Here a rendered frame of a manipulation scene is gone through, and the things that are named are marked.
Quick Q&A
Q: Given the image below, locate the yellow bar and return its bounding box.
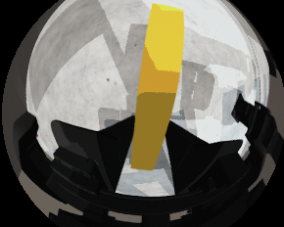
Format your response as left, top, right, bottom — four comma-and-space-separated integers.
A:
129, 3, 185, 171

